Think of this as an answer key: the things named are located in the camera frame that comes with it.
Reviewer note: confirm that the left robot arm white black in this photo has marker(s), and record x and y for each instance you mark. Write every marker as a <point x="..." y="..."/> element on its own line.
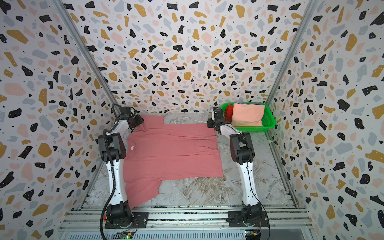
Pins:
<point x="116" y="212"/>

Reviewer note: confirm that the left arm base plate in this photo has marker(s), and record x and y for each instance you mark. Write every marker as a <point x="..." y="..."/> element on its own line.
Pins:
<point x="139" y="221"/>

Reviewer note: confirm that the purple grey t shirt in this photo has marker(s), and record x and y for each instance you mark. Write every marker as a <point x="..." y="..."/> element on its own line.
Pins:
<point x="250" y="103"/>

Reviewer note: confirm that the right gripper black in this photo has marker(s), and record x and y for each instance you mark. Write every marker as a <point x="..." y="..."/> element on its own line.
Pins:
<point x="212" y="122"/>

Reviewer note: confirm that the left green circuit board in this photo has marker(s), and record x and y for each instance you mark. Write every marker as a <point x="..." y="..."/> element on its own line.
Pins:
<point x="124" y="236"/>

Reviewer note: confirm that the aluminium rail frame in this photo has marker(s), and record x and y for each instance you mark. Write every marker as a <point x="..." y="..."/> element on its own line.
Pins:
<point x="191" y="223"/>

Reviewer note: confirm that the peach folded t shirt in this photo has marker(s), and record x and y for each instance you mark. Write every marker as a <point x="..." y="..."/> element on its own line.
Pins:
<point x="247" y="115"/>

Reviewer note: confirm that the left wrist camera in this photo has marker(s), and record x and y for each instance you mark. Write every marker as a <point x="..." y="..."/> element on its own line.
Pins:
<point x="127" y="112"/>

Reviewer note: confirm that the dusty pink t shirt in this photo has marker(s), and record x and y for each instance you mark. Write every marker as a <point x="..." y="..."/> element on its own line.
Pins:
<point x="158" y="152"/>

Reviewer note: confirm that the green plastic basket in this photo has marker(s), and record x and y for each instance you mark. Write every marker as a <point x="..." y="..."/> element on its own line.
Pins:
<point x="268" y="121"/>

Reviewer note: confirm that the left corner aluminium post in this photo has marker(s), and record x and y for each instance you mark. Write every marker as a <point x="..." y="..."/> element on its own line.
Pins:
<point x="69" y="23"/>

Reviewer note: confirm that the right circuit board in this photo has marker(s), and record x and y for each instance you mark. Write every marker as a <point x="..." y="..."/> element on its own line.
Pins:
<point x="253" y="235"/>

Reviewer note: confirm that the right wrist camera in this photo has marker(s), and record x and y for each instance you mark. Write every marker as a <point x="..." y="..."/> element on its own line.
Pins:
<point x="217" y="114"/>

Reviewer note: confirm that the corner aluminium post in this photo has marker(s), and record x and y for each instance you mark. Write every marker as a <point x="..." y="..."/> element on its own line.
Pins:
<point x="293" y="47"/>
<point x="69" y="23"/>

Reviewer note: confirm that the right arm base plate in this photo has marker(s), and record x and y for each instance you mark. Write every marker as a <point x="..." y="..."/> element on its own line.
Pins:
<point x="238" y="219"/>

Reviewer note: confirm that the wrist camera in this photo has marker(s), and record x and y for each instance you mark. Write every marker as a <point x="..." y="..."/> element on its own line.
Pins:
<point x="127" y="112"/>
<point x="217" y="114"/>

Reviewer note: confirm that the right corner aluminium post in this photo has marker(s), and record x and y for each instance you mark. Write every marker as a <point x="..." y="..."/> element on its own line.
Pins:
<point x="293" y="47"/>

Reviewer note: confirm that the red t shirt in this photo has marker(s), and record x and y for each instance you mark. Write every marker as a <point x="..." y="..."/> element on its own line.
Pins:
<point x="229" y="113"/>

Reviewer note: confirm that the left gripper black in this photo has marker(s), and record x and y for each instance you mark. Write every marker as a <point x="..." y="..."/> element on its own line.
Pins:
<point x="138" y="119"/>

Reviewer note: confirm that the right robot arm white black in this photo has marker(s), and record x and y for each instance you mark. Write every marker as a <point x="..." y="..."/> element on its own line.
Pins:
<point x="242" y="153"/>

